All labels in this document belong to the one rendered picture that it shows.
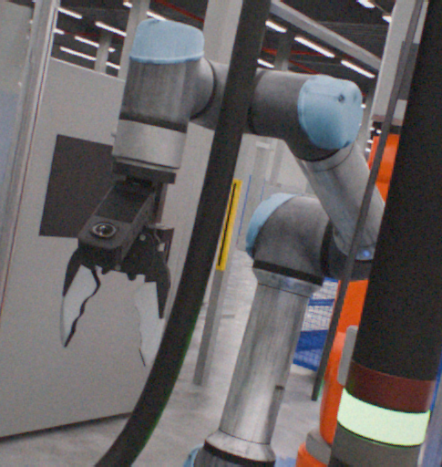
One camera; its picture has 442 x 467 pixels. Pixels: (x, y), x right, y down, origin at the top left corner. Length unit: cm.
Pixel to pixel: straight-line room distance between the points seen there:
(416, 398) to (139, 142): 57
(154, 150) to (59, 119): 351
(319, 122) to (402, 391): 57
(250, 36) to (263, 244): 99
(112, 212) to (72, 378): 406
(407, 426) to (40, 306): 422
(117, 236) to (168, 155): 11
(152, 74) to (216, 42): 647
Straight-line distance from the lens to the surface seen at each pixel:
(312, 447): 454
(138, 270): 84
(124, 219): 80
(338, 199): 100
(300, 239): 121
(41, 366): 464
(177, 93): 84
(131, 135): 84
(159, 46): 84
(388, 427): 31
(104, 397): 511
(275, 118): 87
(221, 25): 731
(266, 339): 123
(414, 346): 30
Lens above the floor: 169
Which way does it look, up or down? 4 degrees down
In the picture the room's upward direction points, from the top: 11 degrees clockwise
